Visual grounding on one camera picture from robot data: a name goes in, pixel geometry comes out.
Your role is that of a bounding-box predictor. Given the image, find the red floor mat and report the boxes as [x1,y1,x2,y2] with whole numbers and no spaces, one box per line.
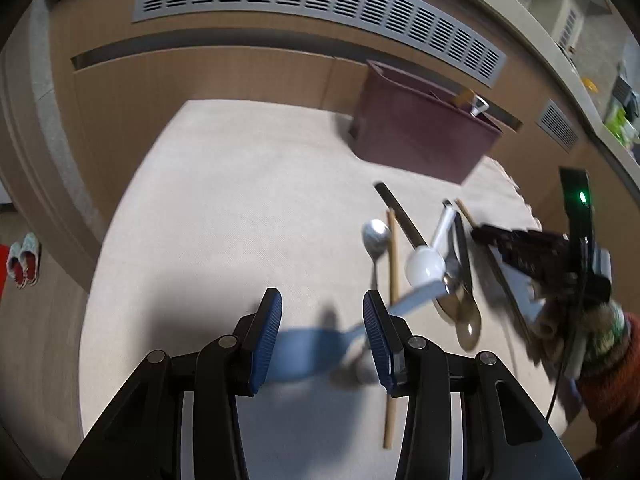
[0,244,10,298]

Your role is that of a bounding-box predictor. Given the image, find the kitchen countertop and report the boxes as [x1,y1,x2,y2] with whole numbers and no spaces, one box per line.
[414,0,640,181]

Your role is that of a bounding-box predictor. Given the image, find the grey vent grille small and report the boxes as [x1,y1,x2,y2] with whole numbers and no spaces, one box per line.
[536,100,579,153]

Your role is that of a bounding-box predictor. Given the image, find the maroon utensil holder box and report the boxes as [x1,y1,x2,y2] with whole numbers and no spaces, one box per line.
[349,61,501,184]

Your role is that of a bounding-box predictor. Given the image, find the green items on counter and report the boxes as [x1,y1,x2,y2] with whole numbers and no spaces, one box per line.
[605,107,638,146]

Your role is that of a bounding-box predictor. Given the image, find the blue plastic rice spoon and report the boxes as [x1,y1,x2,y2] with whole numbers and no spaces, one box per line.
[266,282,447,384]

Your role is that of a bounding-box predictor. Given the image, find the cream tablecloth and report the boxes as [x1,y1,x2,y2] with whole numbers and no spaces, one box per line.
[79,100,565,479]

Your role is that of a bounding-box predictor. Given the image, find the white ball-end utensil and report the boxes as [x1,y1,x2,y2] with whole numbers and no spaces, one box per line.
[352,348,378,385]

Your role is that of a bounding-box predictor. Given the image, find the pair of slippers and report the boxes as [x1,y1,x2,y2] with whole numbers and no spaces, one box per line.
[6,232,41,288]

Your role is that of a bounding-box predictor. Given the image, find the white ceramic soup spoon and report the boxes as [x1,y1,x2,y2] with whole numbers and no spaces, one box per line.
[405,200,457,287]

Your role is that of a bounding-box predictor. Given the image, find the yellow-lid jar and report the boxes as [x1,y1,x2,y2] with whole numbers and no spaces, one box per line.
[582,77,599,93]

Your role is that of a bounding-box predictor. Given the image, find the brown wooden spoon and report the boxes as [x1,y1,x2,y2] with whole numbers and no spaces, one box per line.
[452,88,475,108]

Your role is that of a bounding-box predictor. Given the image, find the black flat-handled spoon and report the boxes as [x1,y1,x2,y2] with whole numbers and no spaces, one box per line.
[374,182,460,318]

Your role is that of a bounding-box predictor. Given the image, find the black-handled brown spoon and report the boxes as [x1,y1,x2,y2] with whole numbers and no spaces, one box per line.
[454,214,482,351]

